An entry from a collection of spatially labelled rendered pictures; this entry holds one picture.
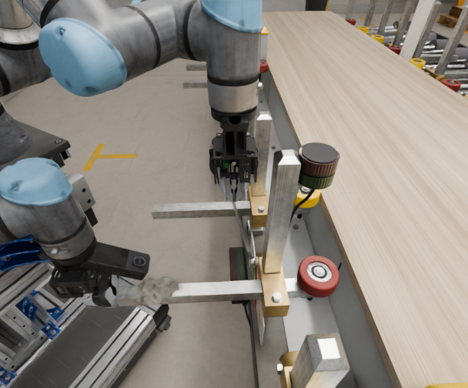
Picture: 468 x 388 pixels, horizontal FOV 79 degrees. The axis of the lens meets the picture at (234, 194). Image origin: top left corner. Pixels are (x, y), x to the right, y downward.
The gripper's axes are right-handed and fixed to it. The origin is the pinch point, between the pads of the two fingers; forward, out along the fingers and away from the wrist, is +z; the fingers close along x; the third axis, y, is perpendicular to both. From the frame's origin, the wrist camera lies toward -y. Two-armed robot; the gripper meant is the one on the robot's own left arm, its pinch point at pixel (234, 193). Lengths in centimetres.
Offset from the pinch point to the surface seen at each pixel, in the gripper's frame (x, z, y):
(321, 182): 12.7, -11.8, 11.5
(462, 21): 115, -10, -107
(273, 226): 6.6, -0.7, 10.1
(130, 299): -21.9, 15.6, 13.7
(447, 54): 115, 5, -108
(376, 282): 27.2, 11.6, 14.9
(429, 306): 34.9, 11.8, 20.1
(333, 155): 14.4, -15.2, 9.6
